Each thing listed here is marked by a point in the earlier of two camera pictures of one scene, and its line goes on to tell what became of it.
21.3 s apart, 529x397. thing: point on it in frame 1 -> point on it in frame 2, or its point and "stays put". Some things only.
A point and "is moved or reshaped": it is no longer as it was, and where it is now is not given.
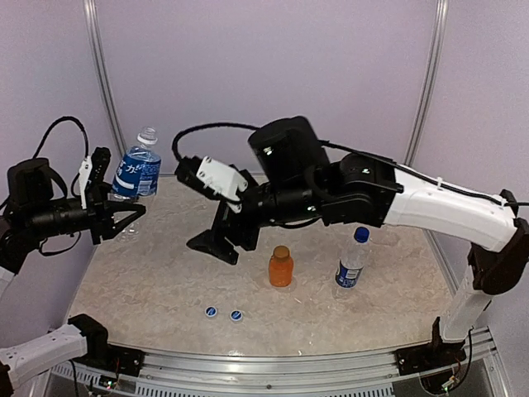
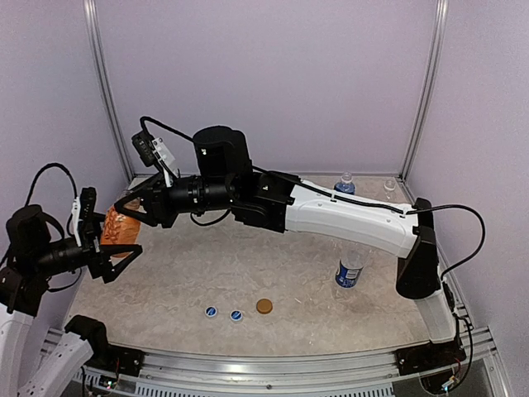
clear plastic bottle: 129,233 is moved or reshaped
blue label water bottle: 137,172 is moved or reshaped
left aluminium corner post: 91,24 stays put
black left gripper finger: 99,160 -> 88,204
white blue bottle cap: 236,315 stays put
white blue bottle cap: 211,311 stays put
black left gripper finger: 113,208 -> 111,272
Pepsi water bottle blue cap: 350,265 stays put
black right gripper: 216,244 -> 158,208
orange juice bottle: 281,267 -> 119,229
